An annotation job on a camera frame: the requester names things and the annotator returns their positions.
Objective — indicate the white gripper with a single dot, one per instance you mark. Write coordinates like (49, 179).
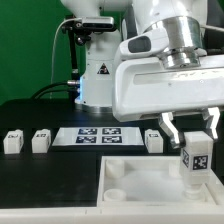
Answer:
(143, 88)

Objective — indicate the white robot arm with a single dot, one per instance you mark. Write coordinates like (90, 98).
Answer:
(195, 29)

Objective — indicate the black camera stand pole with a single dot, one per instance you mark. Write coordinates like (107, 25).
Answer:
(75, 71)

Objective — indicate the black camera on mount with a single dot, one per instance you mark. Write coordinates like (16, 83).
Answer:
(83, 27)

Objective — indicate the white sheet with tags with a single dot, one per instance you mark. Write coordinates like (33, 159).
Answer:
(98, 136)

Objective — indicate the white square tabletop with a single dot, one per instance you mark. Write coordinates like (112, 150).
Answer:
(144, 181)

